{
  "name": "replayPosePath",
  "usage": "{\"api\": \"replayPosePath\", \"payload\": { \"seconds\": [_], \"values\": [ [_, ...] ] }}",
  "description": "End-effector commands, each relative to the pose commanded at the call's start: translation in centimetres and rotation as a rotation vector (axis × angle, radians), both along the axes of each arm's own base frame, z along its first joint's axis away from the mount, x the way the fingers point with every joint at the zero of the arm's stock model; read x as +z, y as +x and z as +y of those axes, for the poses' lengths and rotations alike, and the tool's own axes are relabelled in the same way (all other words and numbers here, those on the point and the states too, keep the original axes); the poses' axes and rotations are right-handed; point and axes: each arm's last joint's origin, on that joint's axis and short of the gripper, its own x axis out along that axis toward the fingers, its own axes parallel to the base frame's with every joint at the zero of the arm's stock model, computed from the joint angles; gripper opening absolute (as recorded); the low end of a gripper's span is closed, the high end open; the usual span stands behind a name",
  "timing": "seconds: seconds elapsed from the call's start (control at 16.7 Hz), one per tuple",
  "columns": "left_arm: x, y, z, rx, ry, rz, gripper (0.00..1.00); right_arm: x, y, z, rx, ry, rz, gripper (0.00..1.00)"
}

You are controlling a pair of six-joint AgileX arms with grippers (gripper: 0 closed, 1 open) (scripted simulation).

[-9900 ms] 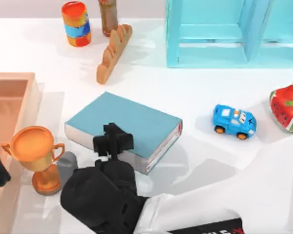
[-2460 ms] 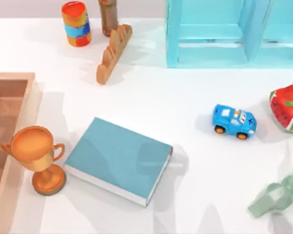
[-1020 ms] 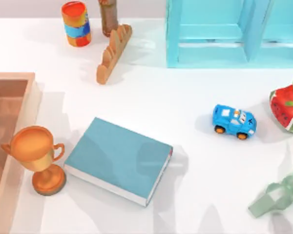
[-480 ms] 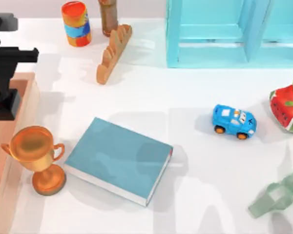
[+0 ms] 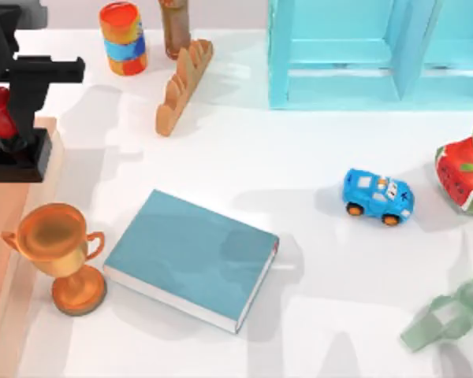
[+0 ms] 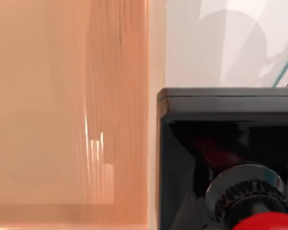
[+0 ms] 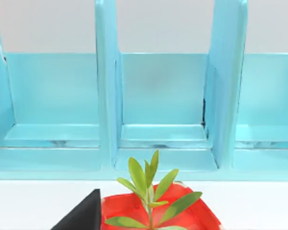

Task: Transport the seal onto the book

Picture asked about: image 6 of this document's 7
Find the red object with black collar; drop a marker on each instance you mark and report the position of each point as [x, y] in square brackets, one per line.
[252, 196]

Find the wooden cupboard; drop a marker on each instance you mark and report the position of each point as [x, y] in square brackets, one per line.
[62, 95]

